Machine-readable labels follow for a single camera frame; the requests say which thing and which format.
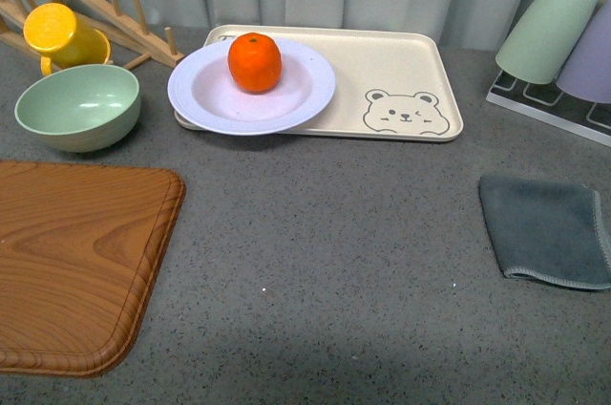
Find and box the orange fruit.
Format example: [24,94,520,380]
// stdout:
[227,32,283,94]

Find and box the white round plate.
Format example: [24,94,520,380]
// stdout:
[167,38,336,136]

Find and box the beige bear tray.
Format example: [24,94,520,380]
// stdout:
[175,25,463,142]

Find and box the wooden dish rack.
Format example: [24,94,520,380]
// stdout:
[1,0,184,70]

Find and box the green bowl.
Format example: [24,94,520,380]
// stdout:
[14,65,141,153]

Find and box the wooden cutting board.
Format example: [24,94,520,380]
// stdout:
[1,160,186,377]

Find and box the white cup rack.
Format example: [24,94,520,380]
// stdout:
[485,0,611,149]

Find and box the grey folded cloth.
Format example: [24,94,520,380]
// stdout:
[479,175,610,290]

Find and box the green cup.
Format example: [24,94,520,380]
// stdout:
[495,0,598,84]

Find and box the yellow mug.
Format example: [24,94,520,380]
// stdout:
[23,3,112,75]

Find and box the purple cup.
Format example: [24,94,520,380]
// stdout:
[556,0,611,104]

